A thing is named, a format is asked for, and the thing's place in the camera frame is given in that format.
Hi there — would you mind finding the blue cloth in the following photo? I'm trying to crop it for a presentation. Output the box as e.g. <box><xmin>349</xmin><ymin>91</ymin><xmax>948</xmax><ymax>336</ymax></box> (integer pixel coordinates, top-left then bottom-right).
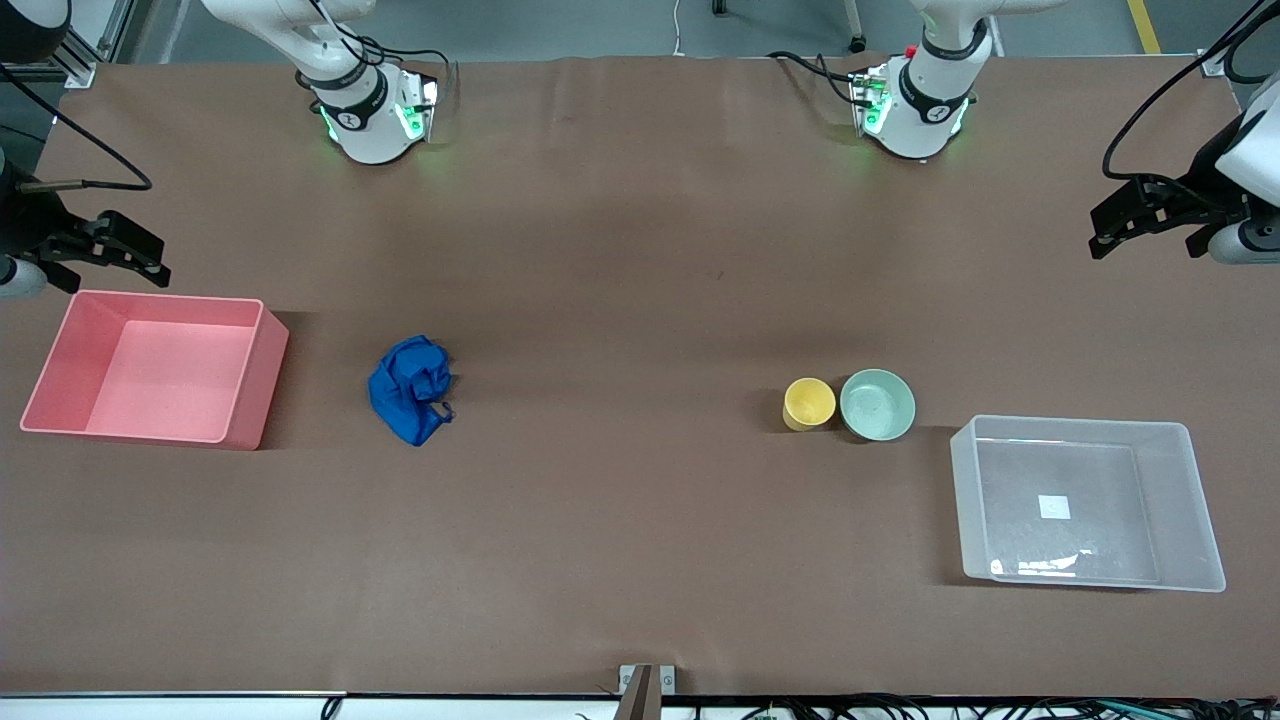
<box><xmin>367</xmin><ymin>334</ymin><xmax>456</xmax><ymax>448</ymax></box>

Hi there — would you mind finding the light green bowl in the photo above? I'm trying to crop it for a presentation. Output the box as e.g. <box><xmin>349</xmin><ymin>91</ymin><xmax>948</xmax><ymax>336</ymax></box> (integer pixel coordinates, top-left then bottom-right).
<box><xmin>839</xmin><ymin>368</ymin><xmax>917</xmax><ymax>442</ymax></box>

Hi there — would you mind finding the yellow cup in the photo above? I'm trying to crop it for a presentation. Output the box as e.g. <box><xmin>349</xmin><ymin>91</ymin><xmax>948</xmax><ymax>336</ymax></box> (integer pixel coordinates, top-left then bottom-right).
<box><xmin>782</xmin><ymin>377</ymin><xmax>837</xmax><ymax>433</ymax></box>

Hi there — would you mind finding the pink plastic box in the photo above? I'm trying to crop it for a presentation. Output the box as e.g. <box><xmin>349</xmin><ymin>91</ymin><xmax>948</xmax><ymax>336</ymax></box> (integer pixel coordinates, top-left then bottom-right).
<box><xmin>19</xmin><ymin>289</ymin><xmax>291</xmax><ymax>452</ymax></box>

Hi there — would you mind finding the clear plastic box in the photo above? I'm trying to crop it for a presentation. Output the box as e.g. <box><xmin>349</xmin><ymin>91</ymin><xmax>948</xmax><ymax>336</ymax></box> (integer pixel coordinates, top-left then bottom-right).
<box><xmin>949</xmin><ymin>414</ymin><xmax>1227</xmax><ymax>594</ymax></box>

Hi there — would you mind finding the brown table cover sheet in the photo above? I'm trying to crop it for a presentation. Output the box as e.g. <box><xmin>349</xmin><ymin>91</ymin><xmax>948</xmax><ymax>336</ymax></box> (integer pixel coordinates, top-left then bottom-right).
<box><xmin>0</xmin><ymin>55</ymin><xmax>1280</xmax><ymax>699</ymax></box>

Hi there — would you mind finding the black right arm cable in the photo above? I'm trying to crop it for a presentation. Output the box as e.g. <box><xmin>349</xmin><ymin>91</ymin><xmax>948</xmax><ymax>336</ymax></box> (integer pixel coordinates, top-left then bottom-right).
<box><xmin>0</xmin><ymin>62</ymin><xmax>154</xmax><ymax>193</ymax></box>

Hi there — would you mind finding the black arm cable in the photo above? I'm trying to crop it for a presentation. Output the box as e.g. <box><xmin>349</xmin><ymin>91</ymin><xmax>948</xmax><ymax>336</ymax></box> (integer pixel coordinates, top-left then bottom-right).
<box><xmin>1102</xmin><ymin>0</ymin><xmax>1280</xmax><ymax>183</ymax></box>
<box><xmin>0</xmin><ymin>62</ymin><xmax>154</xmax><ymax>193</ymax></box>

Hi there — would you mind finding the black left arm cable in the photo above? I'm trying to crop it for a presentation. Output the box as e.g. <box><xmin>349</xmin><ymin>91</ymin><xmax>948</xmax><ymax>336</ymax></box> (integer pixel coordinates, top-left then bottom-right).
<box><xmin>1102</xmin><ymin>0</ymin><xmax>1280</xmax><ymax>183</ymax></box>

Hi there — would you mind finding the aluminium frame post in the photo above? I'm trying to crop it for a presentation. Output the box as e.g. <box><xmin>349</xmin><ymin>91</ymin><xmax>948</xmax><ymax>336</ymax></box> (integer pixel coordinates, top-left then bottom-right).
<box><xmin>55</xmin><ymin>0</ymin><xmax>136</xmax><ymax>89</ymax></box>
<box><xmin>1198</xmin><ymin>0</ymin><xmax>1263</xmax><ymax>79</ymax></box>

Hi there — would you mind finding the black left base cable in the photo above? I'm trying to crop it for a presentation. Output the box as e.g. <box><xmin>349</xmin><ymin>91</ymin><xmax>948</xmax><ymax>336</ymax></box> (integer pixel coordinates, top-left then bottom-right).
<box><xmin>766</xmin><ymin>50</ymin><xmax>881</xmax><ymax>109</ymax></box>

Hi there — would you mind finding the black base cable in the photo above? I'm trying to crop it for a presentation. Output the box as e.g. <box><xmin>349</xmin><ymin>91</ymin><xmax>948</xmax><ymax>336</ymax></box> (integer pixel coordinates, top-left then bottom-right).
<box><xmin>305</xmin><ymin>0</ymin><xmax>453</xmax><ymax>96</ymax></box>
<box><xmin>766</xmin><ymin>50</ymin><xmax>881</xmax><ymax>109</ymax></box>

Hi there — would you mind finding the black right base cable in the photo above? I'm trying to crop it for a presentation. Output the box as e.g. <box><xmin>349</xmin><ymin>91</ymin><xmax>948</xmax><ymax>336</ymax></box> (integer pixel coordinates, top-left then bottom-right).
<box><xmin>305</xmin><ymin>0</ymin><xmax>453</xmax><ymax>96</ymax></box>

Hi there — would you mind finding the white table edge rail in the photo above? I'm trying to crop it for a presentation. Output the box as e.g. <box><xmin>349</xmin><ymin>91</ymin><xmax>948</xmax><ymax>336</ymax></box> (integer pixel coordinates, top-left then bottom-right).
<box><xmin>0</xmin><ymin>690</ymin><xmax>1280</xmax><ymax>720</ymax></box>

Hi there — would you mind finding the metal table bracket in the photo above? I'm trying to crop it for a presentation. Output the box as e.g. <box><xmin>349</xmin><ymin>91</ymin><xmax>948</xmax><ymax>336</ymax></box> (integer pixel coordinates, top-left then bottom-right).
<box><xmin>617</xmin><ymin>663</ymin><xmax>677</xmax><ymax>720</ymax></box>

